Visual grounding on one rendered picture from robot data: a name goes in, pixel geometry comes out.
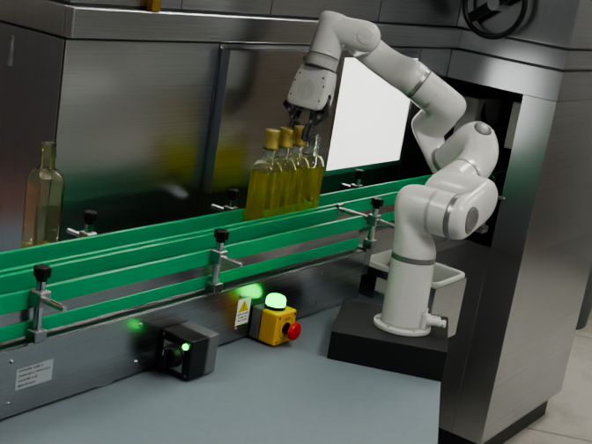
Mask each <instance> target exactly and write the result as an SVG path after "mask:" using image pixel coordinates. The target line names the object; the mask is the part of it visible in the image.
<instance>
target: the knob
mask: <svg viewBox="0 0 592 444"><path fill-rule="evenodd" d="M159 358H160V366H159V368H161V369H166V368H168V367H177V366H179V365H180V364H181V363H182V360H183V354H182V351H181V348H180V347H179V346H178V345H177V344H168V345H167V346H165V347H163V348H162V349H161V350H160V352H159Z"/></svg>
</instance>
